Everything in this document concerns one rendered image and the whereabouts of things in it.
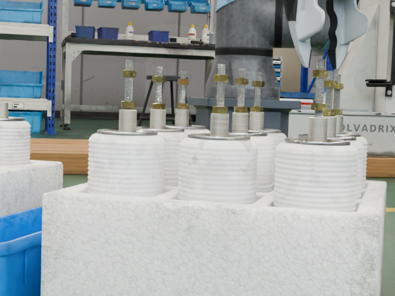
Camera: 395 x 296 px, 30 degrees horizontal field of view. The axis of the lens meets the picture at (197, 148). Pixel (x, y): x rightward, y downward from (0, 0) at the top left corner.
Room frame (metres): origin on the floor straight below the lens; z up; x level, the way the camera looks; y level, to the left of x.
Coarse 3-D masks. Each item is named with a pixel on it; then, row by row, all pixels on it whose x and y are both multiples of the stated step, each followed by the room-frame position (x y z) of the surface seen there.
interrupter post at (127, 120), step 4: (120, 112) 0.91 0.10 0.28; (124, 112) 0.91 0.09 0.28; (128, 112) 0.91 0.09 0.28; (132, 112) 0.91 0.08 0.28; (136, 112) 0.92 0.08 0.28; (120, 116) 0.91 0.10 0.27; (124, 116) 0.91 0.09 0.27; (128, 116) 0.91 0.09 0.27; (132, 116) 0.91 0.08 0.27; (136, 116) 0.92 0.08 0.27; (120, 120) 0.91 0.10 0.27; (124, 120) 0.91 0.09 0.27; (128, 120) 0.91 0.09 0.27; (132, 120) 0.91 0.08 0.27; (136, 120) 0.92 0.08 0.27; (120, 124) 0.91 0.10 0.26; (124, 124) 0.91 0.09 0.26; (128, 124) 0.91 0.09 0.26; (132, 124) 0.91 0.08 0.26; (120, 128) 0.91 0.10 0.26; (124, 128) 0.91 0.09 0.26; (128, 128) 0.91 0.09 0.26; (132, 128) 0.91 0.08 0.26
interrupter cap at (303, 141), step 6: (288, 138) 0.87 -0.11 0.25; (294, 138) 0.88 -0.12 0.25; (300, 138) 0.89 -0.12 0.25; (306, 138) 0.89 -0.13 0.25; (312, 144) 0.82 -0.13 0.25; (318, 144) 0.82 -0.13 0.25; (324, 144) 0.82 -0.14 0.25; (330, 144) 0.82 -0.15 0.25; (336, 144) 0.82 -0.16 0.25; (342, 144) 0.83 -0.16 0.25; (348, 144) 0.84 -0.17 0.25
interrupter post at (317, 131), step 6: (312, 120) 0.85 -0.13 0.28; (318, 120) 0.85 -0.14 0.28; (324, 120) 0.85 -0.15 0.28; (312, 126) 0.85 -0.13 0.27; (318, 126) 0.85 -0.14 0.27; (324, 126) 0.85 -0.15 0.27; (312, 132) 0.85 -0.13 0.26; (318, 132) 0.85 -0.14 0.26; (324, 132) 0.85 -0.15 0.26; (312, 138) 0.85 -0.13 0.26; (318, 138) 0.85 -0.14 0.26; (324, 138) 0.85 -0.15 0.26
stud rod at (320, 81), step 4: (320, 60) 0.85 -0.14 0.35; (324, 60) 0.86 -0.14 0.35; (320, 64) 0.85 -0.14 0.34; (320, 68) 0.85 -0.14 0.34; (316, 80) 0.86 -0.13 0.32; (320, 80) 0.85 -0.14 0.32; (316, 84) 0.86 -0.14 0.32; (320, 84) 0.85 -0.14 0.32; (316, 88) 0.86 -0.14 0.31; (320, 88) 0.85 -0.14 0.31; (316, 92) 0.86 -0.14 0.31; (320, 92) 0.85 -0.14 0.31; (316, 96) 0.86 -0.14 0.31; (320, 96) 0.85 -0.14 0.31; (316, 100) 0.86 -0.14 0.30; (320, 100) 0.85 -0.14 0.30; (316, 112) 0.86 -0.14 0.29; (320, 112) 0.85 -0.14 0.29; (316, 116) 0.86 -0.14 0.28; (320, 116) 0.85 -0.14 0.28
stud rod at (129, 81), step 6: (126, 60) 0.92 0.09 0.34; (132, 60) 0.92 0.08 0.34; (126, 66) 0.92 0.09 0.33; (132, 66) 0.92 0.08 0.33; (126, 78) 0.92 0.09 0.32; (132, 78) 0.92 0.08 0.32; (126, 84) 0.92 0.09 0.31; (132, 84) 0.92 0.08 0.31; (126, 90) 0.92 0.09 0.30; (126, 96) 0.92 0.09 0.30; (126, 108) 0.92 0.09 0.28
